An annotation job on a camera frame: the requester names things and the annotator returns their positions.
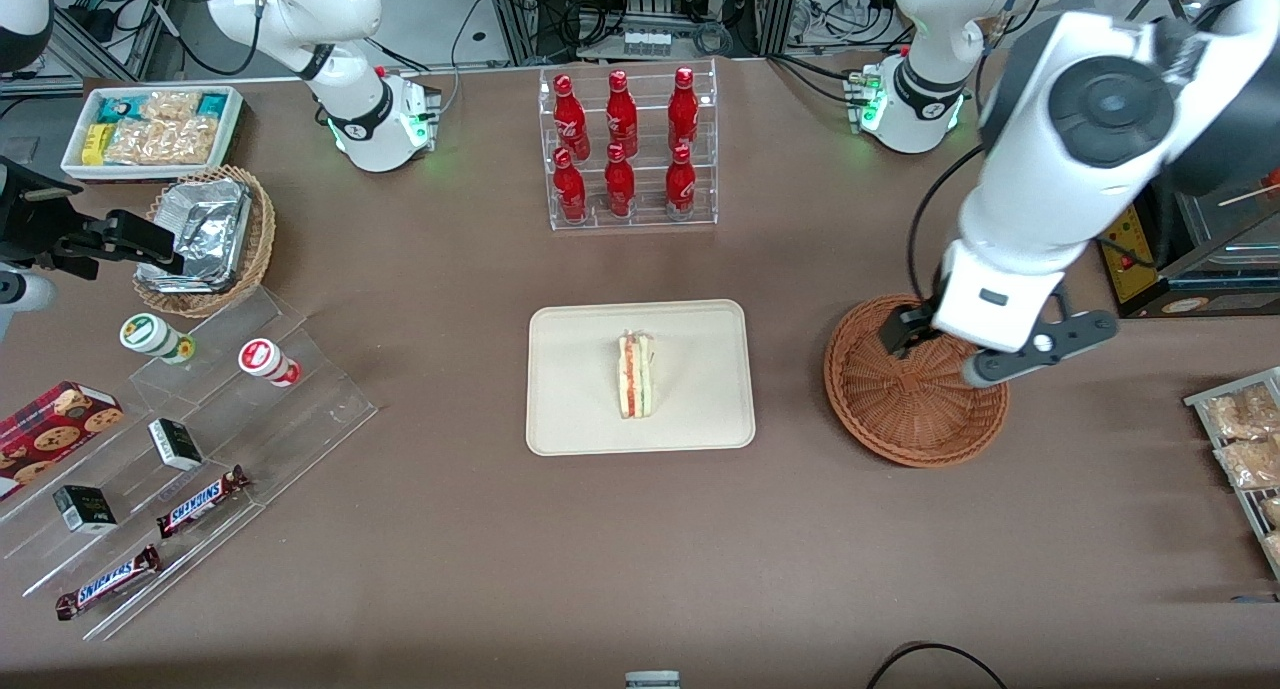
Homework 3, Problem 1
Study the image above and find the aluminium frame profile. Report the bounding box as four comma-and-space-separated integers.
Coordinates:
48, 0, 183, 82

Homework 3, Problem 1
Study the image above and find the red lid yogurt cup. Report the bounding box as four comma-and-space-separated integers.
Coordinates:
237, 337, 303, 388

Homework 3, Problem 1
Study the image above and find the clear acrylic stepped shelf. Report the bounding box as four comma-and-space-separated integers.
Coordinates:
0, 286, 380, 643

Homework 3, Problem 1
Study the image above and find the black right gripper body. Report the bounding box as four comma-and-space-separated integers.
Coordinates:
0, 159, 103, 278

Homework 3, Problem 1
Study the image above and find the clear acrylic bottle rack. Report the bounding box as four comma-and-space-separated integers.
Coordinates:
538, 58, 720, 233

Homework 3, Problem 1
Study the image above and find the dark grey wrist camera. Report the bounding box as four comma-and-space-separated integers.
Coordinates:
961, 310, 1120, 389

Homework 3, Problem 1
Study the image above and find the cream rectangular plastic tray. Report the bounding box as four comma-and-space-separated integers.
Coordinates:
526, 300, 757, 458

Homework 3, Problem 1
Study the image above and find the red cookie box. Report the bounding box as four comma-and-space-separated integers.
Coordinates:
0, 380, 125, 501

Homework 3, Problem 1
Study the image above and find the triangular sandwich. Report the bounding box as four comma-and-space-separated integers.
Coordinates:
615, 331, 657, 421

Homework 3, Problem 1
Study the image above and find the black sealing machine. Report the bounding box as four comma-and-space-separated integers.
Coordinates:
1097, 164, 1280, 321

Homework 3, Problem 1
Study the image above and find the small black carton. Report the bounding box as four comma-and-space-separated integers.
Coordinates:
52, 484, 119, 536
147, 417, 205, 472

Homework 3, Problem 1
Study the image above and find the clear bag of snacks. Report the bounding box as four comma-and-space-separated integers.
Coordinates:
1213, 436, 1280, 492
1203, 382, 1280, 442

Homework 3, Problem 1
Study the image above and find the grey wire rack tray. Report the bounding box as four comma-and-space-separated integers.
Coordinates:
1184, 366, 1280, 581

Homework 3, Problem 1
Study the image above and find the clear bag of crackers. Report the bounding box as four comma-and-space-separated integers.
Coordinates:
104, 90, 218, 167

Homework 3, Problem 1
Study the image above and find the black looped cable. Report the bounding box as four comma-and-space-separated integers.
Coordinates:
864, 640, 1012, 689

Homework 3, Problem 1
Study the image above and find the brown round wicker basket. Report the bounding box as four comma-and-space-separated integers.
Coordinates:
824, 295, 1010, 469

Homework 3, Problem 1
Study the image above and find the red cola bottle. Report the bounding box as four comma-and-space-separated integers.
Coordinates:
603, 143, 637, 219
553, 148, 589, 223
605, 70, 640, 159
667, 67, 700, 156
664, 145, 698, 221
553, 74, 590, 162

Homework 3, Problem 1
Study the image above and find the light oval wicker basket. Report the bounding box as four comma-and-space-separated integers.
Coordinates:
132, 164, 277, 319

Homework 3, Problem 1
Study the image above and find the green lid yogurt cup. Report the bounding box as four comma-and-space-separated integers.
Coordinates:
119, 312, 196, 365

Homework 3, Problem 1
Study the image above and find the brown Snickers bar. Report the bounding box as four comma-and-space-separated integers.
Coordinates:
155, 465, 251, 540
54, 544, 163, 622

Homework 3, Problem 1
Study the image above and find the white rectangular snack bin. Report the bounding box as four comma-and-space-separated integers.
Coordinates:
60, 85, 245, 184

